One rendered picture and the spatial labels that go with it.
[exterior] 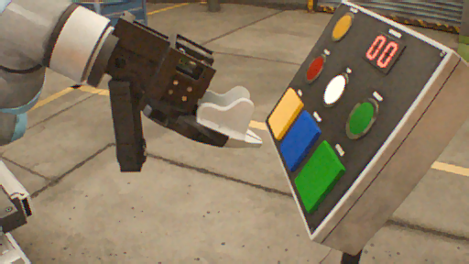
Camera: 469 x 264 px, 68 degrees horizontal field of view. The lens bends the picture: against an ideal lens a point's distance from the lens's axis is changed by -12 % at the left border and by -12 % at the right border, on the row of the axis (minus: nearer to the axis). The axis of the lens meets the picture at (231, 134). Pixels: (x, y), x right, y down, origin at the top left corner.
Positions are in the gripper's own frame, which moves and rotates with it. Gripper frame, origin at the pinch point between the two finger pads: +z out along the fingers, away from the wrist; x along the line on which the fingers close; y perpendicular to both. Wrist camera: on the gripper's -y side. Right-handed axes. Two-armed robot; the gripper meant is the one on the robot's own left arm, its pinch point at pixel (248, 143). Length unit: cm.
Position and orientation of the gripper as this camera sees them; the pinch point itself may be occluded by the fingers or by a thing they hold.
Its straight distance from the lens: 47.2
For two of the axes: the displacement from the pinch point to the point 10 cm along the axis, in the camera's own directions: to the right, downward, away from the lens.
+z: 8.6, 4.1, 3.1
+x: -0.9, -4.7, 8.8
